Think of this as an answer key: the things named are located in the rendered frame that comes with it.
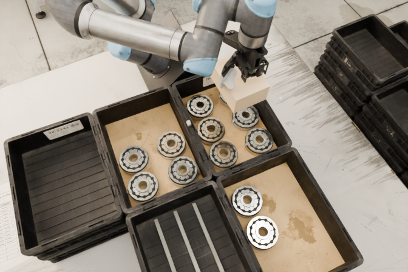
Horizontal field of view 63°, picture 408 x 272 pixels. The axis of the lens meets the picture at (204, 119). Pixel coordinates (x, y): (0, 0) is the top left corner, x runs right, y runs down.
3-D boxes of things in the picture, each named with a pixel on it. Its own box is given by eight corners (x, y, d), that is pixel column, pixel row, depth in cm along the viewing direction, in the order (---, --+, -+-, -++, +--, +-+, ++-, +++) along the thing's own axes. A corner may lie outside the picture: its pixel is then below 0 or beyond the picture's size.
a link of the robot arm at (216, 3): (184, 20, 78) (229, 32, 76) (197, -28, 77) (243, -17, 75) (190, 28, 86) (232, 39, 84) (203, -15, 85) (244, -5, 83)
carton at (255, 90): (210, 76, 113) (210, 62, 106) (241, 64, 115) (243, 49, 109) (233, 113, 106) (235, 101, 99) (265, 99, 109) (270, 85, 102)
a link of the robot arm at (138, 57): (127, 62, 140) (100, 54, 129) (136, 31, 139) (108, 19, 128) (146, 67, 132) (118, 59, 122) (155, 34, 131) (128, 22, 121)
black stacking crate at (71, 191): (19, 154, 123) (3, 141, 113) (98, 126, 129) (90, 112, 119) (39, 261, 105) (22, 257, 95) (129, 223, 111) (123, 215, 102)
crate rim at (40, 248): (5, 143, 114) (2, 140, 112) (92, 113, 121) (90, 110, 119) (25, 258, 97) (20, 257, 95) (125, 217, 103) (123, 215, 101)
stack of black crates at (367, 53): (308, 78, 225) (331, 29, 186) (343, 62, 232) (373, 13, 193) (345, 124, 208) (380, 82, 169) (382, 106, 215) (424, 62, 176)
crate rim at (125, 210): (92, 113, 121) (90, 110, 119) (170, 87, 127) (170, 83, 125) (125, 217, 103) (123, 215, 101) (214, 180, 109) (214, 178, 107)
